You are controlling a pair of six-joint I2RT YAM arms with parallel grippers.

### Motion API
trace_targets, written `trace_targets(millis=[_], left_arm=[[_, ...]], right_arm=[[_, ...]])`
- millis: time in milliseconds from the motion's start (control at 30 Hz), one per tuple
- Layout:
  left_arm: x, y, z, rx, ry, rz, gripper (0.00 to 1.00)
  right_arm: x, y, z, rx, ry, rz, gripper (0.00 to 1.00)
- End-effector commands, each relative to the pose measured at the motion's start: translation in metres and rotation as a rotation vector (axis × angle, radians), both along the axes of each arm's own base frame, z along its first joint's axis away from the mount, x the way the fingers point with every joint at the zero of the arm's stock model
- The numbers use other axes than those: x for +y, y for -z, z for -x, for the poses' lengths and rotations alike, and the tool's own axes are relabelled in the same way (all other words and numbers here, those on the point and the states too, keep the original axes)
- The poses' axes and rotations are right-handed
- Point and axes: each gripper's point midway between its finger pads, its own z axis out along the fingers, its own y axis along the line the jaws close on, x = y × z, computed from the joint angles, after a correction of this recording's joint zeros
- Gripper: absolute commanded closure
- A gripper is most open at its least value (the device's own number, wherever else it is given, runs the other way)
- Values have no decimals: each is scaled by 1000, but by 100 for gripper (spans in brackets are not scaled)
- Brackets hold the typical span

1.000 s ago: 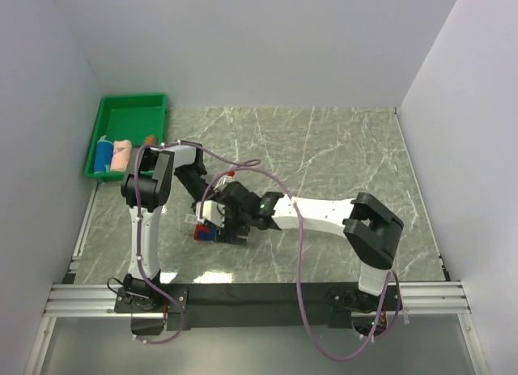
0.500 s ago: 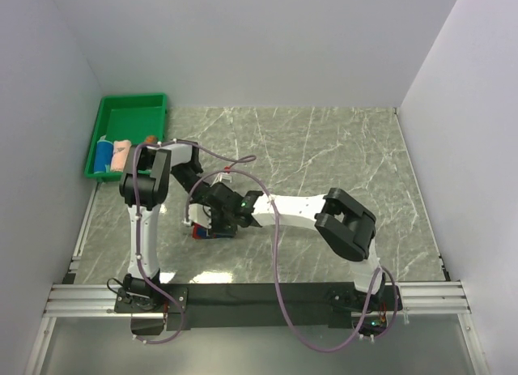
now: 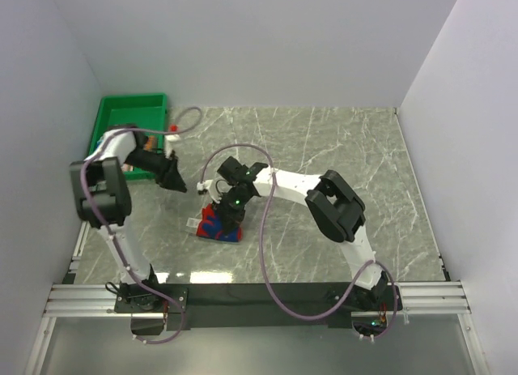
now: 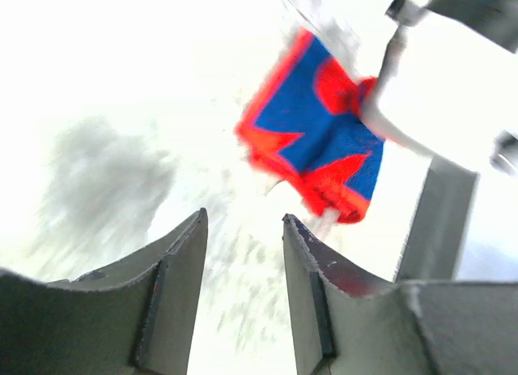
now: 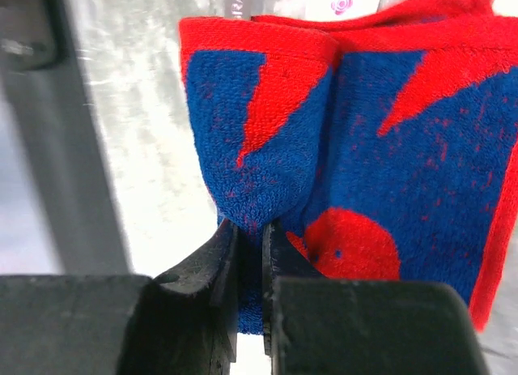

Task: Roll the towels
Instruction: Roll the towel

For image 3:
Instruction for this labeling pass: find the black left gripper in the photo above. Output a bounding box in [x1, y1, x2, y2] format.
[125, 148, 188, 193]

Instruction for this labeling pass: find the orange and grey towel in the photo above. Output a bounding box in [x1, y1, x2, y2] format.
[144, 136, 158, 151]

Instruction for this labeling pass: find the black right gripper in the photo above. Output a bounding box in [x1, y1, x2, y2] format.
[212, 189, 253, 236]

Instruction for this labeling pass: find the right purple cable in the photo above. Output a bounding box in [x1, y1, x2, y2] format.
[200, 143, 400, 341]

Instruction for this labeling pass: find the black base beam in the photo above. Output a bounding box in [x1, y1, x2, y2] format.
[114, 282, 402, 335]

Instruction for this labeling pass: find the red and blue towel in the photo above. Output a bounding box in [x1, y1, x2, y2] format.
[186, 204, 243, 243]

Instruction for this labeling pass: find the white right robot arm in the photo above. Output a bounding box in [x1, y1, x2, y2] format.
[203, 156, 388, 310]

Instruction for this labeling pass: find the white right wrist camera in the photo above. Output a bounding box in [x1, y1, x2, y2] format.
[196, 180, 213, 195]

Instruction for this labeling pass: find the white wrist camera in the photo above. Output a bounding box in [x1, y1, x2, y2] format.
[163, 124, 181, 158]
[196, 180, 213, 195]

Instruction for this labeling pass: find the aluminium rail frame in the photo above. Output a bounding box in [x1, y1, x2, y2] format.
[25, 281, 489, 374]

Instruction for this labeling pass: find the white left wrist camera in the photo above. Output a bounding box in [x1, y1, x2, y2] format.
[163, 124, 181, 158]

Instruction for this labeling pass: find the green plastic tray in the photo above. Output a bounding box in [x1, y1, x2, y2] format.
[85, 92, 168, 181]

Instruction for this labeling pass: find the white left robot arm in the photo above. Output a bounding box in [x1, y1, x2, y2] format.
[69, 124, 187, 312]

